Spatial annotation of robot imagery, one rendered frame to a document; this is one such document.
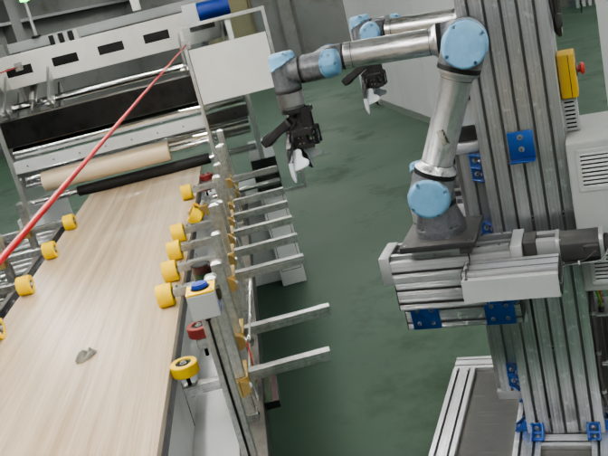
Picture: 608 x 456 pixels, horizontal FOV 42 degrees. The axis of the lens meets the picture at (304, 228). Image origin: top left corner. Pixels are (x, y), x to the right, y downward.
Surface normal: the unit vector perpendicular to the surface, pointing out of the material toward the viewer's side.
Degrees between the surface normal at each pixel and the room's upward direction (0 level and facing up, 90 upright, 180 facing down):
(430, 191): 97
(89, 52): 90
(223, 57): 90
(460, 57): 81
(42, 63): 90
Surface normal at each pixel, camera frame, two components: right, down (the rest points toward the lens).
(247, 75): 0.10, 0.28
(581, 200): -0.32, 0.36
